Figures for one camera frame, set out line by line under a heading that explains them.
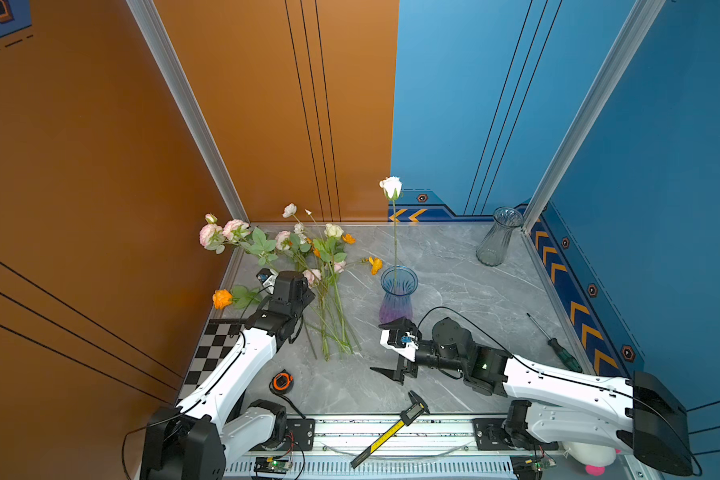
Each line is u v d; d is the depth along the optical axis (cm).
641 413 41
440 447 72
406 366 61
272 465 71
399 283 83
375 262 106
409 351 58
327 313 94
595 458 66
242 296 96
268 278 73
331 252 102
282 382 79
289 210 106
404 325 67
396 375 61
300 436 74
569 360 83
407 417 76
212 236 84
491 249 108
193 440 39
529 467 71
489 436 72
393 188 73
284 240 106
